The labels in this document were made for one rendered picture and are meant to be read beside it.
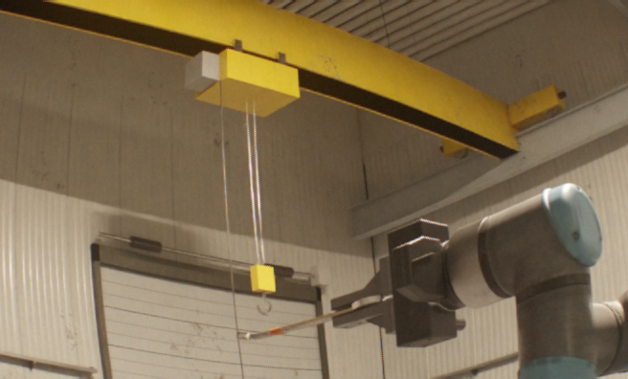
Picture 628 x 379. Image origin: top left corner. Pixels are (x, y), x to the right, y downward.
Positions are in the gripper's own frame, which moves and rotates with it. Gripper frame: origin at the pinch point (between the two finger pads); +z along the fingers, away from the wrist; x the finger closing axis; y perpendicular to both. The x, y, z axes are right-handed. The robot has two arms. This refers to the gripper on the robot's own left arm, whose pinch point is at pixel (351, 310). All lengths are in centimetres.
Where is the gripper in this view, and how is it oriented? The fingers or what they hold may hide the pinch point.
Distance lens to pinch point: 102.5
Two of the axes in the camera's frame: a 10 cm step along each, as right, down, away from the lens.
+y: 7.2, 1.7, 6.7
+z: -6.8, 3.1, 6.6
